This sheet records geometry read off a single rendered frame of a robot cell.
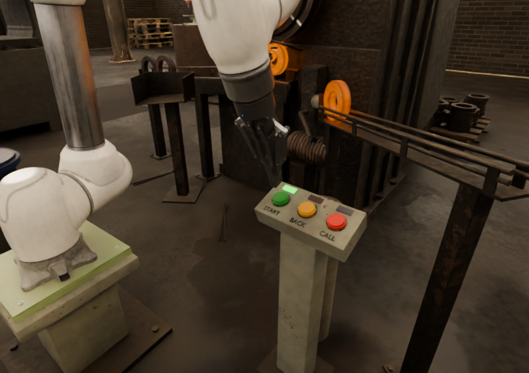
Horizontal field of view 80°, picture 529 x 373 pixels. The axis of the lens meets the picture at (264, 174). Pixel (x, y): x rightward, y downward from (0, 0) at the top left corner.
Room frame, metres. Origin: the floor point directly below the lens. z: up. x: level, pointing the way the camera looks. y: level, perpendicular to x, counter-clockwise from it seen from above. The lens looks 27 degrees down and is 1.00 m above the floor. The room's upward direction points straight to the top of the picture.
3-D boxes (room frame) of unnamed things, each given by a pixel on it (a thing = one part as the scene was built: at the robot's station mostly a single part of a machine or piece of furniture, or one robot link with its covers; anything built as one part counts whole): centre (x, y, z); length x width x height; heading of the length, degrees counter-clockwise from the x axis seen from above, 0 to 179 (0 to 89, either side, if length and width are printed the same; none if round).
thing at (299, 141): (1.30, -0.21, 0.27); 0.22 x 0.13 x 0.53; 51
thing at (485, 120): (3.00, -1.44, 0.22); 1.20 x 0.81 x 0.44; 49
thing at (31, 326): (0.71, 0.60, 0.33); 0.32 x 0.32 x 0.04; 53
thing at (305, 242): (0.61, -0.10, 0.31); 0.24 x 0.16 x 0.62; 51
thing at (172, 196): (1.71, 0.53, 0.36); 0.26 x 0.20 x 0.72; 86
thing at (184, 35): (4.55, 0.91, 0.45); 0.59 x 0.59 x 0.89
